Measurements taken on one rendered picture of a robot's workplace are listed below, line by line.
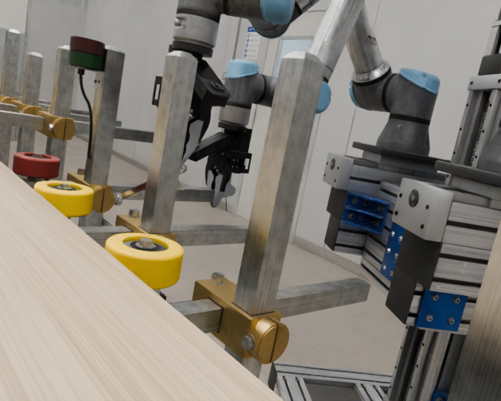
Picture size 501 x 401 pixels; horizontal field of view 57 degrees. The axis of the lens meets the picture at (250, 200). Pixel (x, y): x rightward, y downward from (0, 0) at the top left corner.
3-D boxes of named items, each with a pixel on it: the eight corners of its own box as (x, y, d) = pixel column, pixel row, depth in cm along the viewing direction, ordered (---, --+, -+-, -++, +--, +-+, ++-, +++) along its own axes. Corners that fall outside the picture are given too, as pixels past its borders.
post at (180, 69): (141, 340, 79) (186, 54, 70) (150, 350, 76) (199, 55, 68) (122, 344, 77) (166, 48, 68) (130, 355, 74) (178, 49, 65)
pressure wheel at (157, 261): (106, 317, 54) (120, 223, 52) (174, 331, 54) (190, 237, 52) (79, 352, 46) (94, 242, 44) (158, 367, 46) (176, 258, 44)
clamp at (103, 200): (87, 196, 100) (91, 173, 99) (113, 213, 90) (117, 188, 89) (61, 195, 96) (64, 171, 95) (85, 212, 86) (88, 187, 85)
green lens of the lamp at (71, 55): (95, 69, 88) (96, 57, 88) (107, 71, 84) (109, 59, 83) (62, 62, 84) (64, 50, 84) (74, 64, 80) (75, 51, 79)
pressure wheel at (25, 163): (47, 207, 94) (53, 151, 92) (60, 218, 88) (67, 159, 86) (3, 206, 89) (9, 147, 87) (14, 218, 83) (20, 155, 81)
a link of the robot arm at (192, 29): (227, 25, 79) (188, 11, 73) (223, 52, 80) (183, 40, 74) (203, 26, 84) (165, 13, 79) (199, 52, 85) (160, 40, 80)
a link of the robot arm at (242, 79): (269, 65, 110) (240, 57, 105) (260, 110, 112) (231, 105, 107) (249, 64, 116) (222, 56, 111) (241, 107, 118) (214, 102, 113)
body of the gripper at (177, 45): (184, 114, 88) (196, 50, 86) (210, 120, 82) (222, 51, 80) (149, 107, 83) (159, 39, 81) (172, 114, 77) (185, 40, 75)
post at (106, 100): (87, 281, 97) (118, 48, 88) (93, 287, 94) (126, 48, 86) (70, 282, 95) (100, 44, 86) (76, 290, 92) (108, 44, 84)
